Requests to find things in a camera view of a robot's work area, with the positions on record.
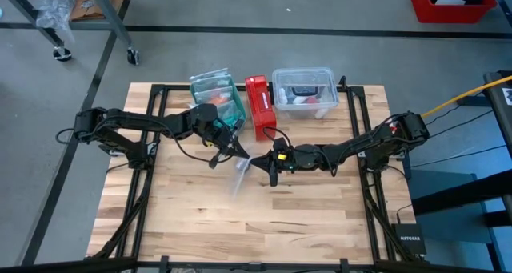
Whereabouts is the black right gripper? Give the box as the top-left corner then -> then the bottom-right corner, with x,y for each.
250,144 -> 311,188

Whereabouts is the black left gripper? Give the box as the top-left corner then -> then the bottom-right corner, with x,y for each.
203,120 -> 250,169

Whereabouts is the clear plastic zip bag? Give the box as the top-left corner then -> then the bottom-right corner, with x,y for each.
228,152 -> 259,200

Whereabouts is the dark brown bandage roll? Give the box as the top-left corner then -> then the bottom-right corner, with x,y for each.
291,86 -> 319,98

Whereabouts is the clear supply packet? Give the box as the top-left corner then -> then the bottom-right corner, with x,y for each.
218,100 -> 246,126
190,67 -> 230,84
191,78 -> 234,96

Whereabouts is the teal plastic bin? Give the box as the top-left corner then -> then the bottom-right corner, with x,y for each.
189,68 -> 247,132

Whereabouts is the red first aid case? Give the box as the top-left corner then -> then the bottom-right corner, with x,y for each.
244,74 -> 278,142

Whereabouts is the clear packet with orange item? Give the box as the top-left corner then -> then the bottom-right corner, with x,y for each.
198,89 -> 237,106

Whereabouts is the clear plastic storage box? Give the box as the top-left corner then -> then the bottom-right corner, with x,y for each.
271,66 -> 340,120

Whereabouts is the black network router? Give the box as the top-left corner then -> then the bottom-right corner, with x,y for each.
390,223 -> 428,257

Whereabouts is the metal wheeled cart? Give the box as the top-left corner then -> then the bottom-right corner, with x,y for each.
0,0 -> 141,66

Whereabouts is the cardboard box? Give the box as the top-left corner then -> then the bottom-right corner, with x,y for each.
70,0 -> 130,22

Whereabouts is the clear bubble wrap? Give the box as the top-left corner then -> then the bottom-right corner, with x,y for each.
34,0 -> 77,44

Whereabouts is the black equipment stand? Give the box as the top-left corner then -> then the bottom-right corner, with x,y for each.
411,70 -> 512,273

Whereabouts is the red plastic crate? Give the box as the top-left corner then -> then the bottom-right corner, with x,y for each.
410,0 -> 498,25

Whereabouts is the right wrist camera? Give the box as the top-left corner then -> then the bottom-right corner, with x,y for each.
274,139 -> 290,162

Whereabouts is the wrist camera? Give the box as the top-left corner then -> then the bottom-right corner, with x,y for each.
274,139 -> 290,162
202,128 -> 225,150

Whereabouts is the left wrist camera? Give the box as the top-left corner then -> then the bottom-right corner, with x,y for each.
202,128 -> 225,150

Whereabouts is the black floor cable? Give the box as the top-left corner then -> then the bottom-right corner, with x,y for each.
410,144 -> 508,169
428,110 -> 495,139

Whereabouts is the yellow cable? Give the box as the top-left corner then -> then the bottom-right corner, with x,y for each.
419,75 -> 512,119

